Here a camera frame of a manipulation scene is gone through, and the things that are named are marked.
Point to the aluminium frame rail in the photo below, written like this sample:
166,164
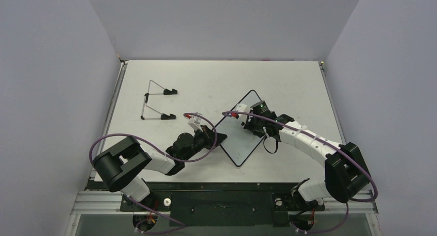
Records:
109,101

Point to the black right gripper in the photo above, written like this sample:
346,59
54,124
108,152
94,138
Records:
251,125

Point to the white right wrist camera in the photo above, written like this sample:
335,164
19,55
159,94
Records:
236,113

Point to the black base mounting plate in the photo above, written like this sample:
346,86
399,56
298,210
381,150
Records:
231,204

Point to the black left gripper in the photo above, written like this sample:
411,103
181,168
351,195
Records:
208,135

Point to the black framed small whiteboard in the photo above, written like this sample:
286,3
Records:
240,142

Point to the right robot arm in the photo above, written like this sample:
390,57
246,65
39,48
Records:
345,171

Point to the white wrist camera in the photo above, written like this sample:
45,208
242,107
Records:
236,113
194,121

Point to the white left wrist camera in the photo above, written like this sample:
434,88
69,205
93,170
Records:
194,121

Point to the wire whiteboard stand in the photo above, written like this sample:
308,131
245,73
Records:
152,108

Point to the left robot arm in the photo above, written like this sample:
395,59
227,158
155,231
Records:
120,164

